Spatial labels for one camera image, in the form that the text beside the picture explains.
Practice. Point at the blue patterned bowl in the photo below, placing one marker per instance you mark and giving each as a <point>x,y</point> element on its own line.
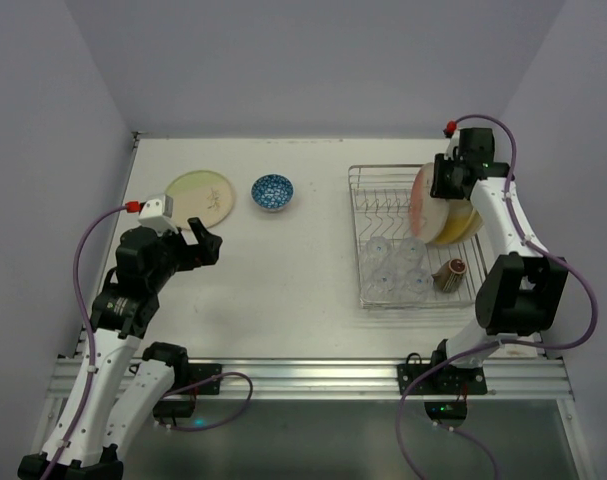
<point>272,192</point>

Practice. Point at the cream and green plate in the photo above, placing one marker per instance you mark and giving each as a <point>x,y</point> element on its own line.
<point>203,194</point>

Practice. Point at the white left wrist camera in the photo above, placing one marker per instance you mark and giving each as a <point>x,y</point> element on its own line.
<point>156,214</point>

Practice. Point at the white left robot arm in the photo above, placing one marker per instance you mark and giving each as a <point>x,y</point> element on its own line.
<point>99,422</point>

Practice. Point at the clear glass back right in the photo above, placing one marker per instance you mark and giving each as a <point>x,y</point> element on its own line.
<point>411,251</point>

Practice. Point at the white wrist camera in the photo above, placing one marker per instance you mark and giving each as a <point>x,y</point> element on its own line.
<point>452,134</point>
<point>156,214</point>

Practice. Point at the cream plate rearmost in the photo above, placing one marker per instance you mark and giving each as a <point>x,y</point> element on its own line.
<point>473,226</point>

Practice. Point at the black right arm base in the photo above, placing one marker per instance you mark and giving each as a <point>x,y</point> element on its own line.
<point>433,382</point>

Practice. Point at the clear glass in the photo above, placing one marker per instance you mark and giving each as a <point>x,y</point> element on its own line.
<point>379,285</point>
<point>415,285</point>
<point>411,251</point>
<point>375,251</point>

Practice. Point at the clear glass back left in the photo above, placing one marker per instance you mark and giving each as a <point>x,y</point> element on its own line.
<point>375,251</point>

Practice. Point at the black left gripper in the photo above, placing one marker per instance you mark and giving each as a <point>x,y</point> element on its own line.
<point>198,250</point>

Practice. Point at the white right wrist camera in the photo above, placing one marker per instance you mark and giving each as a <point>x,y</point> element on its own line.
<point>452,134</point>

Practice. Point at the steel wire dish rack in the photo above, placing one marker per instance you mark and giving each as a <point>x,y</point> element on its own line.
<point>380,200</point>

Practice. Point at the brown striped ceramic cup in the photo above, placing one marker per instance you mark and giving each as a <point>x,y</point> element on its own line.
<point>450,275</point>

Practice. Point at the clear glass front left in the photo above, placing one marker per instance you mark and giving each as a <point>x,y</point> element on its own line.
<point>379,285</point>

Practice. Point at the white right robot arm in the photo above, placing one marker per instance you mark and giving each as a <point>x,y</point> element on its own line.
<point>522,290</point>

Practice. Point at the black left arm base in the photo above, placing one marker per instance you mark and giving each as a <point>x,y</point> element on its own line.
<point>196,382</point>

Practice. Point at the cream and pink plate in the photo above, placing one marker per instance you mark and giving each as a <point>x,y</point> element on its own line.
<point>427,215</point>

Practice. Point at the cream and yellow plate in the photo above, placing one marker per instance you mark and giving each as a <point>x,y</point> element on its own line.
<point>460,215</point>

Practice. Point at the clear glass front right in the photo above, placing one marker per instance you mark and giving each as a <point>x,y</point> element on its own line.
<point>415,285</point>

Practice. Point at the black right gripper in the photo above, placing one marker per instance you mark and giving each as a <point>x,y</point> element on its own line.
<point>443,178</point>

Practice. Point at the aluminium mounting rail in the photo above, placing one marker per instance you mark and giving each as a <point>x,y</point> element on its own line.
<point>378,379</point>

